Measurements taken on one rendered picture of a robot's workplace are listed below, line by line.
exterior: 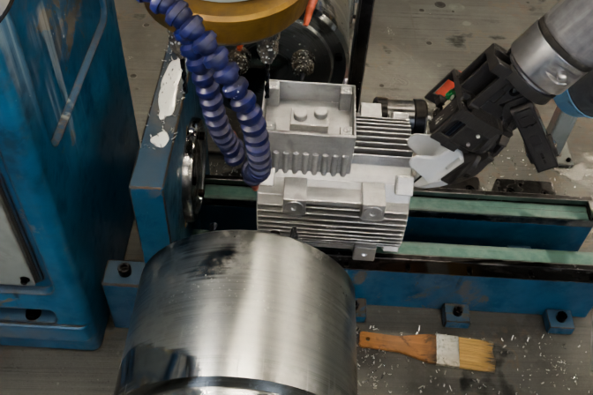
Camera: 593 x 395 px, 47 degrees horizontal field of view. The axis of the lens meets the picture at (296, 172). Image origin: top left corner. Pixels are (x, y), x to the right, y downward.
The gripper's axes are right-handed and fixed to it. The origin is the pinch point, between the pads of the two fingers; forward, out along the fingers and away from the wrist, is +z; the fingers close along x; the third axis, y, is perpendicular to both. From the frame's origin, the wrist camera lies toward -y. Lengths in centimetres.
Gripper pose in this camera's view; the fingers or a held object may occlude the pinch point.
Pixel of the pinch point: (425, 181)
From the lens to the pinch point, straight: 87.8
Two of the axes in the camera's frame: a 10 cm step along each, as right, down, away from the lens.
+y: -8.4, -3.9, -3.8
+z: -5.4, 5.6, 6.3
